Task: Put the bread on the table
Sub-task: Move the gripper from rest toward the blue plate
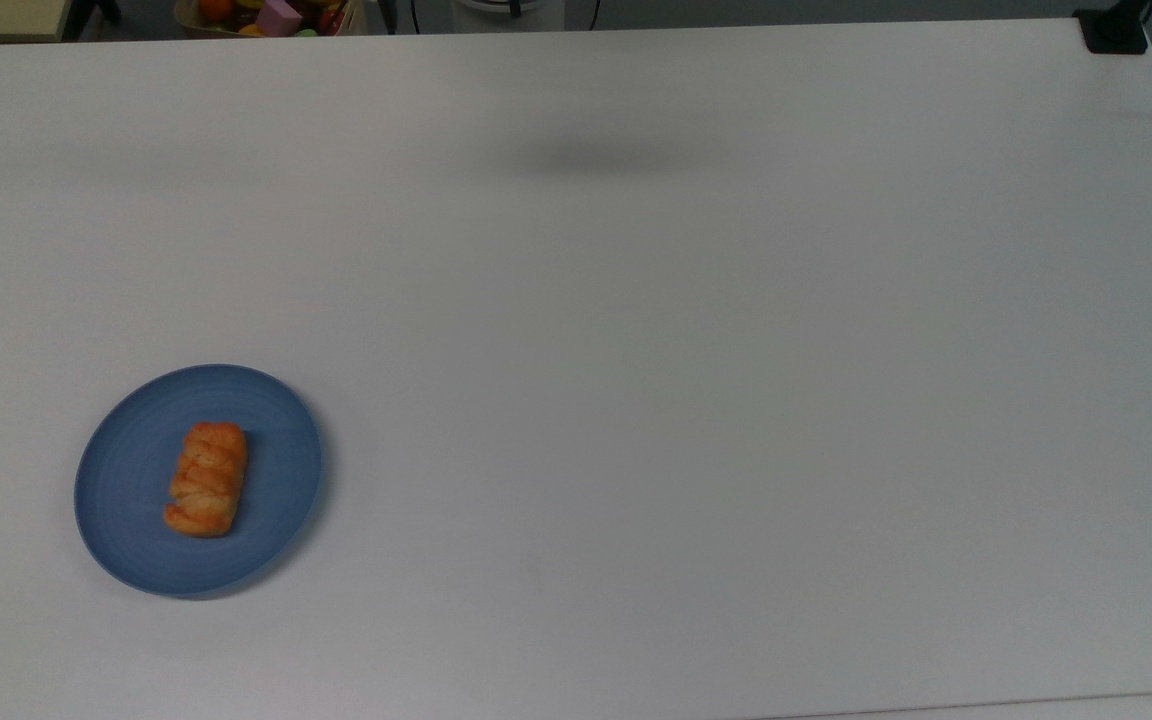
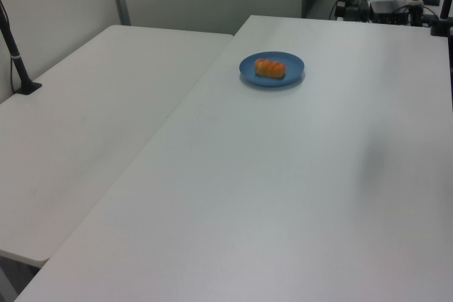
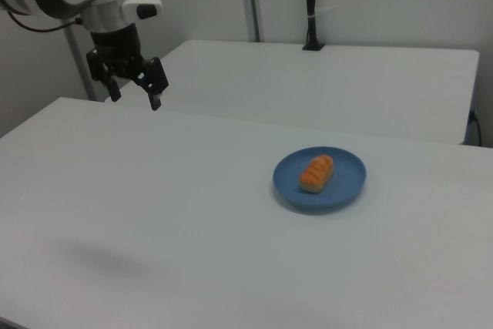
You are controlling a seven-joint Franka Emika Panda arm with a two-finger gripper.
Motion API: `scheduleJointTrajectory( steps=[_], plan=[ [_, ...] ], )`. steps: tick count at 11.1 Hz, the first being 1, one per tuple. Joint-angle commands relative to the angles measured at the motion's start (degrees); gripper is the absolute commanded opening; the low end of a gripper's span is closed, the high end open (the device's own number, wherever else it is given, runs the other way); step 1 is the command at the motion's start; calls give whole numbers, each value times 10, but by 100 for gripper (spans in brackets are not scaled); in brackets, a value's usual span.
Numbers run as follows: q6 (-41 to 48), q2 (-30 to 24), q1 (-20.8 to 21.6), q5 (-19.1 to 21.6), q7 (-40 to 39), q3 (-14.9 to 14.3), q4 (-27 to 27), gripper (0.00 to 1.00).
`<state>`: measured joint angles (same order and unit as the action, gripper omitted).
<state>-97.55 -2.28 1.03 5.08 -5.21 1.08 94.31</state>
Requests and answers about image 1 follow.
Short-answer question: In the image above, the orange glazed bread roll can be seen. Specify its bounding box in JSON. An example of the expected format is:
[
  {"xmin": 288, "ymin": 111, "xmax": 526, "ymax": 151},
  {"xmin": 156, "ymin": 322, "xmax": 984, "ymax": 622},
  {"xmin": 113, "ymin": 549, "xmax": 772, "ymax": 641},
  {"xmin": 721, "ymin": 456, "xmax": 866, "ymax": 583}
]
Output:
[{"xmin": 163, "ymin": 421, "xmax": 249, "ymax": 539}]

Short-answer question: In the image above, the basket of toy fruit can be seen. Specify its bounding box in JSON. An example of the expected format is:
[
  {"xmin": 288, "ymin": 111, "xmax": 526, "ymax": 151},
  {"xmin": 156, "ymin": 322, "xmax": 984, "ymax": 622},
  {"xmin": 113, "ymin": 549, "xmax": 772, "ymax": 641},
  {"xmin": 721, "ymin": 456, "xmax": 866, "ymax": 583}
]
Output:
[{"xmin": 174, "ymin": 0, "xmax": 364, "ymax": 39}]

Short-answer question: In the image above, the pink toy block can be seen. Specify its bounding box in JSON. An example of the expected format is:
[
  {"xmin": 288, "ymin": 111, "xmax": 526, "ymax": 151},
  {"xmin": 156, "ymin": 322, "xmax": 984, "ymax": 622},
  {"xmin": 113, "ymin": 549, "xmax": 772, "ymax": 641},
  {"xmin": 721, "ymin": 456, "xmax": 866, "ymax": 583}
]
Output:
[{"xmin": 256, "ymin": 0, "xmax": 303, "ymax": 38}]

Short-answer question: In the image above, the blue round plate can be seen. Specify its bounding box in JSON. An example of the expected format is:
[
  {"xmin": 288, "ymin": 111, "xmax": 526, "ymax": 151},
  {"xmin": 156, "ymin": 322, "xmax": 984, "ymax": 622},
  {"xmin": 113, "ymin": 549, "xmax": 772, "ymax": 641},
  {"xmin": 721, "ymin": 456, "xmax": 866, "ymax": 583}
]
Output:
[{"xmin": 74, "ymin": 364, "xmax": 324, "ymax": 600}]

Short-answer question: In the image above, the black table clamp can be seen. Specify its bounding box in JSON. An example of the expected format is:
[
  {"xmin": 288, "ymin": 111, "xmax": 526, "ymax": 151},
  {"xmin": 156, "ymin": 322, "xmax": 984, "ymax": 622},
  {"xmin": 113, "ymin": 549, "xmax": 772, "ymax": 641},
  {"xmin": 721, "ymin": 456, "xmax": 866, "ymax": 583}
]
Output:
[{"xmin": 1075, "ymin": 0, "xmax": 1151, "ymax": 56}]

